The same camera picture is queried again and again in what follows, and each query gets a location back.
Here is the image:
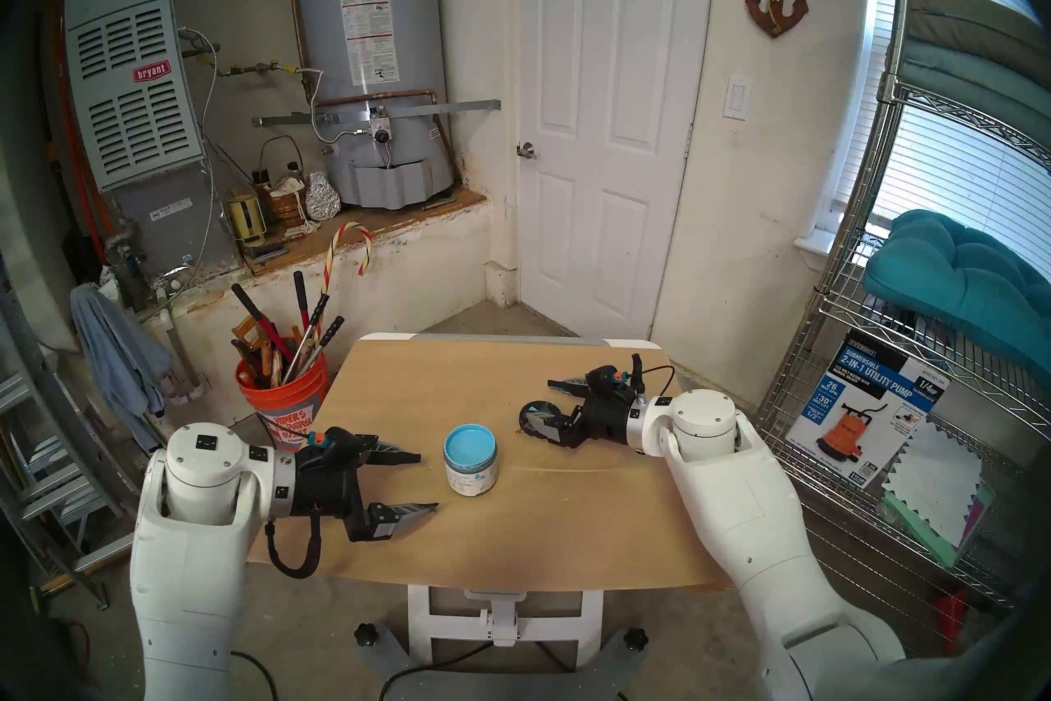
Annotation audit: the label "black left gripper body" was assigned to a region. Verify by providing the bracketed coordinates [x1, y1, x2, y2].
[291, 447, 372, 543]

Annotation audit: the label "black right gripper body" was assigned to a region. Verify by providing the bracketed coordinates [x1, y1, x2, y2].
[573, 392, 639, 451]

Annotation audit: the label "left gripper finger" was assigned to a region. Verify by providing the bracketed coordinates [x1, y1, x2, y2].
[366, 502, 440, 542]
[357, 438, 423, 467]

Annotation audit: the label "black jar lid blue tape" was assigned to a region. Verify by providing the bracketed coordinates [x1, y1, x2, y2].
[519, 400, 567, 439]

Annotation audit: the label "white paint jar dark label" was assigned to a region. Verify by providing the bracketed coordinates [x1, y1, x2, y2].
[443, 424, 500, 497]

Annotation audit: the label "orange plastic bucket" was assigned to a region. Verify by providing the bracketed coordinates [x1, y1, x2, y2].
[236, 359, 331, 452]

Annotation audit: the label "wooden top work table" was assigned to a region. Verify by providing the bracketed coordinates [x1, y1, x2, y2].
[246, 338, 736, 592]
[355, 332, 666, 701]

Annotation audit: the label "black grip metal tool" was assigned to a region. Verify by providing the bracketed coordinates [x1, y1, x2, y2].
[283, 293, 331, 380]
[300, 316, 346, 380]

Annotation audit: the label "white PVC pipe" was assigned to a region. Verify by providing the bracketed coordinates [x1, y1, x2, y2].
[152, 309, 208, 454]

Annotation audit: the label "striped candy cane decoration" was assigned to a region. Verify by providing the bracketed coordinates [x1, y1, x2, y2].
[308, 221, 374, 347]

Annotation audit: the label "wooden platform board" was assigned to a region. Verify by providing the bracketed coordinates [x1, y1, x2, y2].
[242, 188, 487, 277]

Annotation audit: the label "blue hanging towel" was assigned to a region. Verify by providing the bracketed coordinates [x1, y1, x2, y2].
[70, 283, 173, 458]

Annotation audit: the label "utility pump box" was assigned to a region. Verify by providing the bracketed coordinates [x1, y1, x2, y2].
[786, 330, 952, 491]

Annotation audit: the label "white panel door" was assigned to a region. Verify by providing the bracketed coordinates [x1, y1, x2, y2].
[516, 0, 719, 341]

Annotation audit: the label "crumpled foil bundle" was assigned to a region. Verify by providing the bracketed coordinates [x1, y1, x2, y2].
[305, 171, 342, 221]

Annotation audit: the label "white window sill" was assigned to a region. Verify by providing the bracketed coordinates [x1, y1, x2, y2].
[794, 227, 847, 271]

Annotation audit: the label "yellow kettle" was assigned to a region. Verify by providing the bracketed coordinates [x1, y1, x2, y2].
[226, 192, 268, 248]

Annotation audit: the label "wooden pole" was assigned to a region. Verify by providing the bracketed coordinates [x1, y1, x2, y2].
[37, 535, 136, 595]

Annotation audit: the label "white zigzag edged sheet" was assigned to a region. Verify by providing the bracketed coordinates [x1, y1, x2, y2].
[883, 420, 984, 536]

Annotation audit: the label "aluminium ladder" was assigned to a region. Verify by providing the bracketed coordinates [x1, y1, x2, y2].
[0, 248, 145, 610]

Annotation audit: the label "green foam sheet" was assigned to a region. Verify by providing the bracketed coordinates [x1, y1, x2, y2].
[883, 490, 994, 570]

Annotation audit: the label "flexible metal conduit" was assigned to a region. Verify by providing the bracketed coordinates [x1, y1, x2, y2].
[164, 28, 221, 294]

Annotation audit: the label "teal tufted cushion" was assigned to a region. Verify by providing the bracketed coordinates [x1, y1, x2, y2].
[862, 209, 1051, 388]

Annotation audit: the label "small red object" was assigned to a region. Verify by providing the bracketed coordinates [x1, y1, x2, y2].
[932, 588, 970, 651]

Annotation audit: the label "brass gas pipe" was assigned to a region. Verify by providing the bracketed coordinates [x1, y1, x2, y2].
[197, 57, 311, 80]

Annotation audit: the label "grey Bryant furnace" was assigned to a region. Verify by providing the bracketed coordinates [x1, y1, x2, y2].
[64, 0, 239, 273]

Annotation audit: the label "white window blinds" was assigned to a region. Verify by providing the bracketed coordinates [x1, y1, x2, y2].
[829, 0, 1051, 257]

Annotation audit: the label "grey green folded cushion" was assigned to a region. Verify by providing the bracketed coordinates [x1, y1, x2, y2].
[895, 38, 1051, 150]

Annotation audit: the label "olive folded cushion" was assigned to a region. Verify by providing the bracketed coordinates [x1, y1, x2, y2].
[911, 0, 1051, 64]

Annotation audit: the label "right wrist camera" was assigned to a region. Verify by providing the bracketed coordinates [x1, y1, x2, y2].
[585, 365, 631, 398]

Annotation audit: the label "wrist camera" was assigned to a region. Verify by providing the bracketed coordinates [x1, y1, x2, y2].
[304, 428, 360, 463]
[585, 365, 631, 398]

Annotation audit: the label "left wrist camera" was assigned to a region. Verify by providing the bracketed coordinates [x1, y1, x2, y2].
[304, 428, 360, 463]

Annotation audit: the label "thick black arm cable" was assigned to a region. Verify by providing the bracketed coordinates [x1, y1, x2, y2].
[264, 506, 324, 579]

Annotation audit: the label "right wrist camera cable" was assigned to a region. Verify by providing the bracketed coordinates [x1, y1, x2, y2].
[628, 352, 679, 401]

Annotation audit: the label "wooden saw handle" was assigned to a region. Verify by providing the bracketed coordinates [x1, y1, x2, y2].
[232, 315, 268, 388]

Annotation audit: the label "long red black tool handle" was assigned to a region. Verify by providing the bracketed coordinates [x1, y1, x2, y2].
[232, 283, 295, 363]

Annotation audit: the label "wicker basket with handle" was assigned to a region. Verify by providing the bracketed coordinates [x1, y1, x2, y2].
[259, 135, 306, 228]

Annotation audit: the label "straight metal heater strap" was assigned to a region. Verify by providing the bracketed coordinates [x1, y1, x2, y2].
[252, 100, 502, 128]

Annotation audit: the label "chrome wire shelf rack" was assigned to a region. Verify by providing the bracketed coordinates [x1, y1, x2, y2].
[743, 0, 1051, 688]

